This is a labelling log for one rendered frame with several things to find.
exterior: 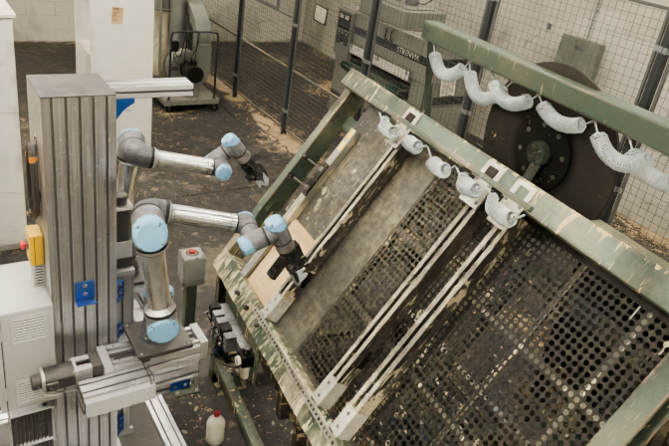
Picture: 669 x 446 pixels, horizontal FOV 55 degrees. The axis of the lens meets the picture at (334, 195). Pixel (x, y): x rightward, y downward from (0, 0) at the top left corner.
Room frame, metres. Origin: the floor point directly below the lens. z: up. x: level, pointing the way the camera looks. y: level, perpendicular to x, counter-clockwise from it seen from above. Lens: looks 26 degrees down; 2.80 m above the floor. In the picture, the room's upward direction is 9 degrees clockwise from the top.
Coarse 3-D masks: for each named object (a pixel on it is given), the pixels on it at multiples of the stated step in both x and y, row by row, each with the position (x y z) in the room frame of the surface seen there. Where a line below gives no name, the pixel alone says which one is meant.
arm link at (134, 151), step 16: (128, 144) 2.53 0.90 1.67; (144, 144) 2.56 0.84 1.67; (128, 160) 2.51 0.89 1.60; (144, 160) 2.50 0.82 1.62; (160, 160) 2.54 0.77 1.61; (176, 160) 2.57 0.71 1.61; (192, 160) 2.61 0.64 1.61; (208, 160) 2.65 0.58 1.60; (224, 160) 2.70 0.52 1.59; (224, 176) 2.64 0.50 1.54
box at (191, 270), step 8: (192, 248) 2.97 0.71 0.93; (200, 248) 2.99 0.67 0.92; (184, 256) 2.88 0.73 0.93; (200, 256) 2.90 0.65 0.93; (184, 264) 2.84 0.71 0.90; (192, 264) 2.86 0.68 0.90; (200, 264) 2.88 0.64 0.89; (184, 272) 2.84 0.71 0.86; (192, 272) 2.86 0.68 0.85; (200, 272) 2.88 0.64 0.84; (184, 280) 2.84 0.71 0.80; (192, 280) 2.86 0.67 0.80; (200, 280) 2.89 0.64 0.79
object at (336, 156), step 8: (352, 128) 3.11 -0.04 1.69; (344, 136) 3.11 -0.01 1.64; (352, 136) 3.07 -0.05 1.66; (344, 144) 3.06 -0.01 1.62; (352, 144) 3.08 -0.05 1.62; (336, 152) 3.06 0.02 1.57; (344, 152) 3.06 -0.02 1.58; (328, 160) 3.05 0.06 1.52; (336, 160) 3.04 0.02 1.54; (328, 168) 3.02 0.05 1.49; (328, 176) 3.02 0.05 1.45; (320, 184) 3.00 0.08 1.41; (312, 192) 2.98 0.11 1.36; (296, 200) 2.99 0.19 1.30; (304, 200) 2.96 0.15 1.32; (296, 208) 2.94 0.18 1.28; (304, 208) 2.96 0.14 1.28; (288, 216) 2.94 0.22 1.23; (296, 216) 2.94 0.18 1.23; (288, 224) 2.92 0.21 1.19; (264, 248) 2.88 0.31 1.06; (256, 256) 2.87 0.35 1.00; (264, 256) 2.87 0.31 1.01; (248, 264) 2.86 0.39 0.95; (256, 264) 2.85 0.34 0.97; (248, 272) 2.83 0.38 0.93
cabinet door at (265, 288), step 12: (288, 228) 2.90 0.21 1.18; (300, 228) 2.85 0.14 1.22; (300, 240) 2.79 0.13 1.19; (312, 240) 2.74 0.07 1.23; (276, 252) 2.83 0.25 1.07; (264, 264) 2.82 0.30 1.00; (252, 276) 2.81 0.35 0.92; (264, 276) 2.76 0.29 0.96; (288, 276) 2.66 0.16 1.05; (264, 288) 2.70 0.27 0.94; (276, 288) 2.65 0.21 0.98; (264, 300) 2.64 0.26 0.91
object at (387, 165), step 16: (384, 112) 2.73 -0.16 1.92; (416, 112) 2.80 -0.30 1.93; (400, 144) 2.76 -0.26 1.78; (384, 160) 2.77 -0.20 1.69; (400, 160) 2.76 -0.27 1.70; (368, 176) 2.74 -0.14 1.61; (384, 176) 2.73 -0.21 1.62; (368, 192) 2.69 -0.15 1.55; (352, 208) 2.66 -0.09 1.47; (336, 224) 2.64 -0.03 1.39; (352, 224) 2.67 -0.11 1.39; (320, 240) 2.63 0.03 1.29; (336, 240) 2.63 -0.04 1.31; (320, 256) 2.59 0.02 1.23; (304, 272) 2.56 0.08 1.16; (288, 288) 2.53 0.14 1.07; (272, 304) 2.51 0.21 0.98; (288, 304) 2.53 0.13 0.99; (272, 320) 2.49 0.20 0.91
